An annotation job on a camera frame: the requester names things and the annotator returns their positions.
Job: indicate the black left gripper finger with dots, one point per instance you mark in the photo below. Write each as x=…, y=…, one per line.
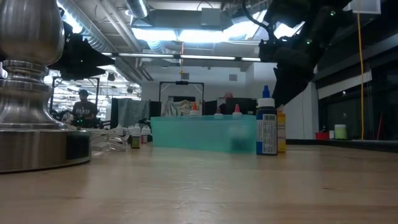
x=81, y=56
x=81, y=74

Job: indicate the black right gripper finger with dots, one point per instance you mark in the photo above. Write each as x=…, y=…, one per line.
x=289, y=82

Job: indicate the yellow food coloring bottle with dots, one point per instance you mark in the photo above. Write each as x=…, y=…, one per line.
x=281, y=133

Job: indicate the blue food coloring bottle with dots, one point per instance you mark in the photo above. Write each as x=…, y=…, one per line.
x=266, y=133

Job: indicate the pink food coloring bottle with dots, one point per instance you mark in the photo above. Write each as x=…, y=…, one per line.
x=237, y=109

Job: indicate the small white-capped dye bottle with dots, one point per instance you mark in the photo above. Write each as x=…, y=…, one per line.
x=136, y=138
x=145, y=133

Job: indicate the red food coloring bottle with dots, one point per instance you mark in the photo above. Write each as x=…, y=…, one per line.
x=195, y=109

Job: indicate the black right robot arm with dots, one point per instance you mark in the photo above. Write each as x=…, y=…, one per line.
x=326, y=18

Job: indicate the person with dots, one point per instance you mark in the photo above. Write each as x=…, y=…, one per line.
x=84, y=110
x=228, y=95

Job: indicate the black monitor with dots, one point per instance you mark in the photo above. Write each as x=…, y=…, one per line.
x=248, y=105

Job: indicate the red tub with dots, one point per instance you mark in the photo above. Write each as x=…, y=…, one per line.
x=321, y=136

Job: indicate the grey cloth cover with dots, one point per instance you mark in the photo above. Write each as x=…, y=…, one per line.
x=132, y=112

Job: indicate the green jar white lid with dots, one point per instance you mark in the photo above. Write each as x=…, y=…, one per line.
x=340, y=132

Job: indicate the long ceiling light bar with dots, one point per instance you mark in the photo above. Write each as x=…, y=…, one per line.
x=205, y=57

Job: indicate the grey ceiling box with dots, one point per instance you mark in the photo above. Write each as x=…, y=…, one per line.
x=211, y=16

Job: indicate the patterned light cloth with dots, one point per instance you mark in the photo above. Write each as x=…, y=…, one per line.
x=178, y=108

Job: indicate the translucent green plastic tray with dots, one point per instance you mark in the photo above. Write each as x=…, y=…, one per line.
x=186, y=133

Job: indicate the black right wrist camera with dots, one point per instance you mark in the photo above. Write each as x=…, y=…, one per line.
x=269, y=49

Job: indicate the silver ventilation duct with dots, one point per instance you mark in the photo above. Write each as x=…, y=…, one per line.
x=87, y=28
x=136, y=7

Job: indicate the grey wall speaker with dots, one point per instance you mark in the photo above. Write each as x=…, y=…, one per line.
x=185, y=76
x=233, y=77

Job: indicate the black aluminium table frame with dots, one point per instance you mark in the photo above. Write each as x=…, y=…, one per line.
x=357, y=145

